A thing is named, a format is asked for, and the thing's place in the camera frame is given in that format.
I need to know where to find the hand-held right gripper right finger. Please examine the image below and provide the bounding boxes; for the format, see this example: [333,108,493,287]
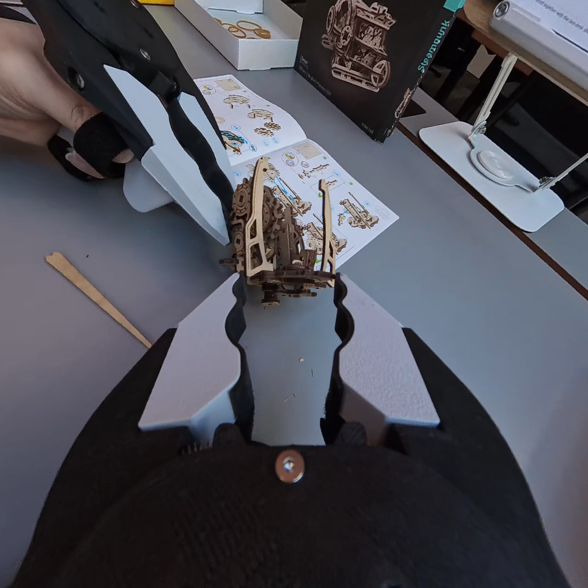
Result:
[320,272,441,445]

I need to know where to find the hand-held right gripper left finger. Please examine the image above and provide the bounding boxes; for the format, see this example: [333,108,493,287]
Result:
[138,272,254,444]

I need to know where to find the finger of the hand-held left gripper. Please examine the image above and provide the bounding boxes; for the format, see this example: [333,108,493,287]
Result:
[161,89,236,223]
[102,64,231,247]

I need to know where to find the wooden gear model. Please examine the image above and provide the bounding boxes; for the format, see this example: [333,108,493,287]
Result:
[218,177,336,307]

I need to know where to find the thin wooden stick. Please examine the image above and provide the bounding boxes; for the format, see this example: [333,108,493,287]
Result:
[46,252,153,349]

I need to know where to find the black model kit box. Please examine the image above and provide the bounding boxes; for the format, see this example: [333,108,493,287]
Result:
[294,0,467,143]

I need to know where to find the person's left hand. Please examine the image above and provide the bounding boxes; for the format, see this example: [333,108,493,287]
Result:
[0,18,135,167]

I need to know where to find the assembly instruction booklet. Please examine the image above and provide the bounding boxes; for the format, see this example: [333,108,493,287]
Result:
[193,74,399,265]

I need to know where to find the white cardboard tray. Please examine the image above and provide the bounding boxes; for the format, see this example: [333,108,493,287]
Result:
[175,0,304,71]

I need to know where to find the tan rubber bands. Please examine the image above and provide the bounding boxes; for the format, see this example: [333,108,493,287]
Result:
[213,19,272,40]

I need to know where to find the white flat base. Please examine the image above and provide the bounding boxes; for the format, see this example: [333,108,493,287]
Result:
[419,120,565,233]

